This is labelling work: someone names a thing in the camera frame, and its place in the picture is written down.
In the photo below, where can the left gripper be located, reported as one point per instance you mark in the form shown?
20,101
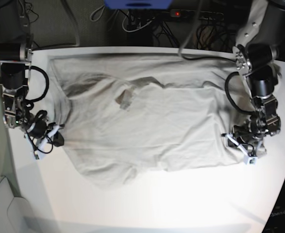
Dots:
250,143

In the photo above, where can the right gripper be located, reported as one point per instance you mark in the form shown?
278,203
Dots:
43,140

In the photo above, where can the light grey t-shirt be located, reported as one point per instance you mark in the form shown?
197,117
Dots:
125,115

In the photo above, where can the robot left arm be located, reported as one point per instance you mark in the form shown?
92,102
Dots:
255,50

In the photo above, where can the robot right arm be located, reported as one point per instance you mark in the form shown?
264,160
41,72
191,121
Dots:
16,50

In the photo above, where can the grey side cabinet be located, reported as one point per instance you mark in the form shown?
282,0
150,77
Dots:
13,211

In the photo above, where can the black power strip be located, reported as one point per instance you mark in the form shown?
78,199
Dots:
203,15

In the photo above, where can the blue box overhead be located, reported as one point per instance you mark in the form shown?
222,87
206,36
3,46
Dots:
138,4

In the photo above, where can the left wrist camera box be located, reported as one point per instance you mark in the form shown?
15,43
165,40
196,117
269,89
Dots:
250,160

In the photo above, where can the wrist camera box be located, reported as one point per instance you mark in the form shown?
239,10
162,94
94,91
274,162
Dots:
37,155
250,160

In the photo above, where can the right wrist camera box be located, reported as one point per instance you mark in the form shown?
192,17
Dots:
37,155

